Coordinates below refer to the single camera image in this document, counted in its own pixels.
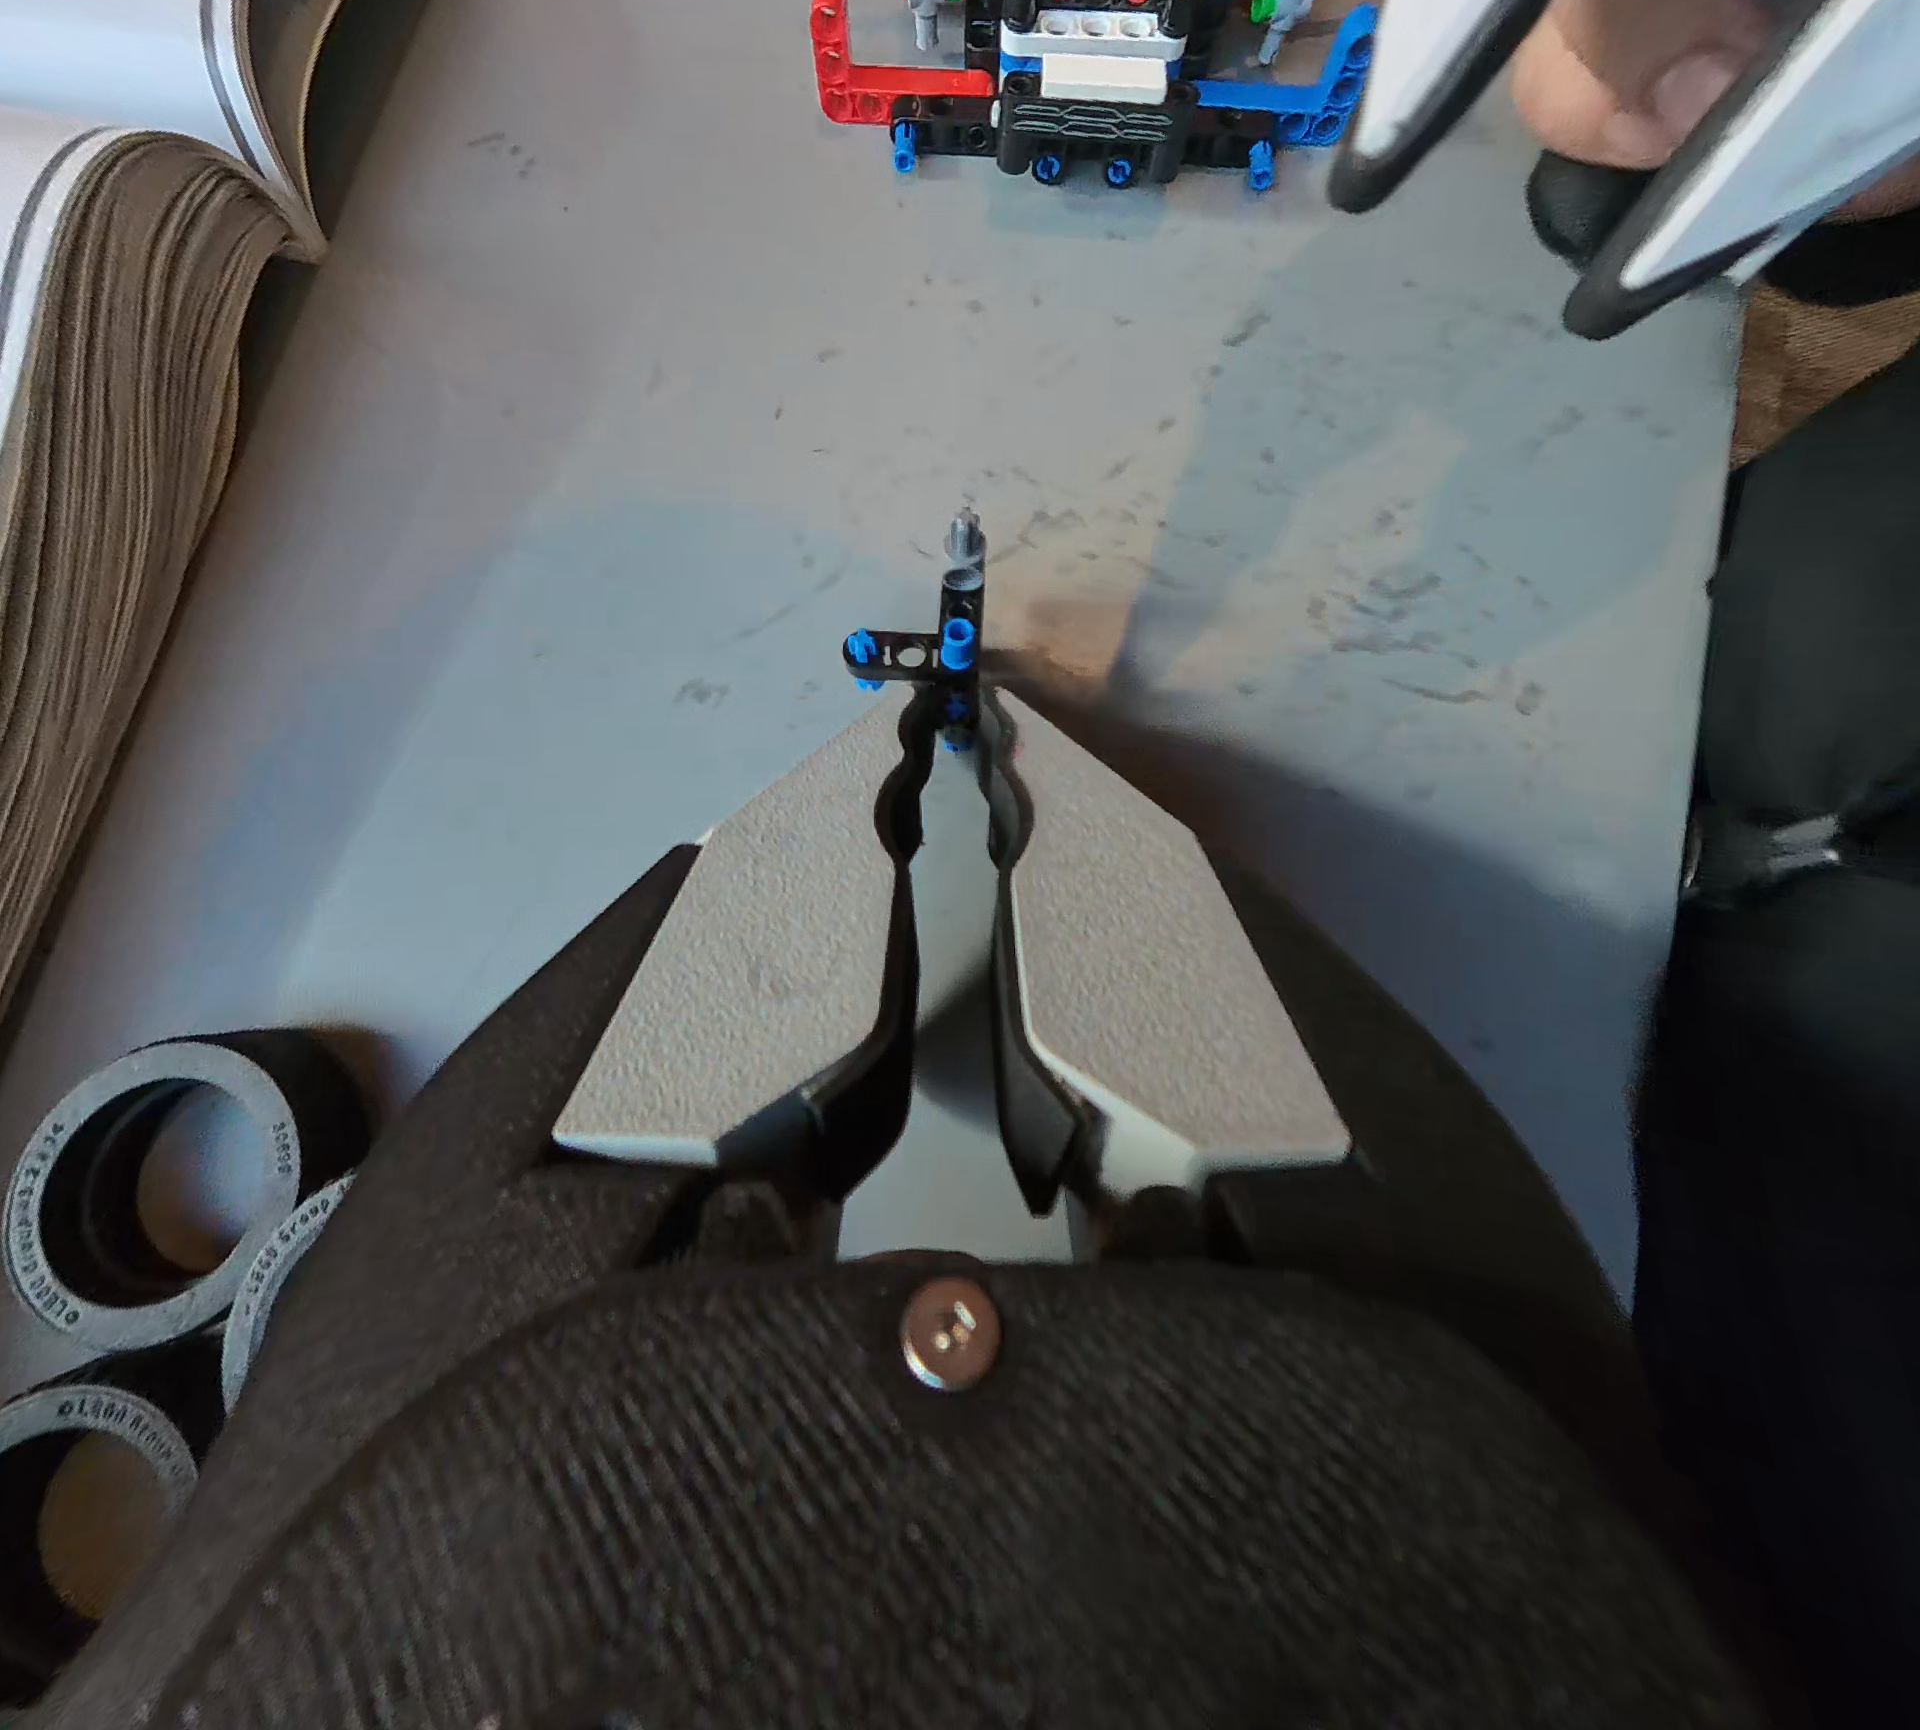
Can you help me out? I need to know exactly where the person's right hand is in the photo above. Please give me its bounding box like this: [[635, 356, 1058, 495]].
[[1507, 0, 1786, 172]]

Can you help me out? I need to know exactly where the person's dark clothing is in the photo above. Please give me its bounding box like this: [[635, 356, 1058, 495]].
[[1627, 200, 1920, 1730]]

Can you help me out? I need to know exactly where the black brick piece with pins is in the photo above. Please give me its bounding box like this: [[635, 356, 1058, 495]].
[[841, 502, 994, 753]]

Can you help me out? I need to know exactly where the black rubber tyre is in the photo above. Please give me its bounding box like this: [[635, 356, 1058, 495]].
[[222, 1171, 358, 1408], [0, 1377, 204, 1687], [3, 1028, 377, 1357]]

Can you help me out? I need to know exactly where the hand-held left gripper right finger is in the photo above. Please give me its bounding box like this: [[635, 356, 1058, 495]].
[[978, 690, 1356, 1265]]

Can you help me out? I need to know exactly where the open instruction booklet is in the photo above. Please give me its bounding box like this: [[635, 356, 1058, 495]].
[[0, 0, 512, 1011]]

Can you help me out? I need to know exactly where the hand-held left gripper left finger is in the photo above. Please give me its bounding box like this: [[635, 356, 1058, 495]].
[[547, 691, 924, 1265]]

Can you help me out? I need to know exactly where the grey desk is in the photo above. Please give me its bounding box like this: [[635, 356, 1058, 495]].
[[0, 0, 1752, 1379]]

